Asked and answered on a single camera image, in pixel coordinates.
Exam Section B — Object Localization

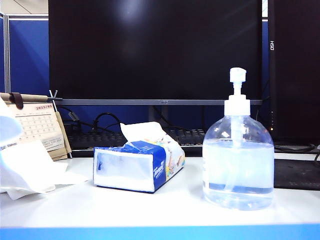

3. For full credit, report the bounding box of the black cable with ferrite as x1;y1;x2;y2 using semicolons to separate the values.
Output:
59;106;101;133

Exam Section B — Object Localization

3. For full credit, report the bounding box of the black desk pad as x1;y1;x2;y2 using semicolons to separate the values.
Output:
273;159;320;191

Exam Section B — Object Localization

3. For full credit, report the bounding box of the white used tissue sheet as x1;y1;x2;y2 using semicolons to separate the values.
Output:
9;139;69;188
6;171;90;201

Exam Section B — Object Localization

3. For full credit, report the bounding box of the beige desk calendar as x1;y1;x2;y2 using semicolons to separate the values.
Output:
0;89;73;161

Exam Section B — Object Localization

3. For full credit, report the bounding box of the black keyboard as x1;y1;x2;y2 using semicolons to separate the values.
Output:
67;127;206;152

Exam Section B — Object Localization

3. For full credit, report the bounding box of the black looped cable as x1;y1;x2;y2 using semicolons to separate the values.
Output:
93;112;121;133

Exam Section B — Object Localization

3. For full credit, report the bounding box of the black thin cable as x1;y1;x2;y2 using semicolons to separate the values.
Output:
274;143;320;162

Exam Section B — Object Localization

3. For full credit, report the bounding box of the large white tissue sheet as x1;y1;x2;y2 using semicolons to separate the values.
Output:
0;96;56;195

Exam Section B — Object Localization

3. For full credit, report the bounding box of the blue white soft tissue pack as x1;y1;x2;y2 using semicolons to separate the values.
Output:
92;136;187;194

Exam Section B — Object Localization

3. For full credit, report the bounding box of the black AOC monitor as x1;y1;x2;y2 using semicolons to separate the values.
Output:
48;0;263;130

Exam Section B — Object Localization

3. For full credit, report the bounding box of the white folded tissue sheet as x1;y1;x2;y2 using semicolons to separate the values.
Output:
119;121;166;145

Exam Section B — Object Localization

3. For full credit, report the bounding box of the clear alcohol pump bottle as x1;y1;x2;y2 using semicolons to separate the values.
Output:
201;66;275;211

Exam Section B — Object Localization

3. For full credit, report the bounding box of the blue office partition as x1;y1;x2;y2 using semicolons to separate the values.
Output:
0;13;50;95

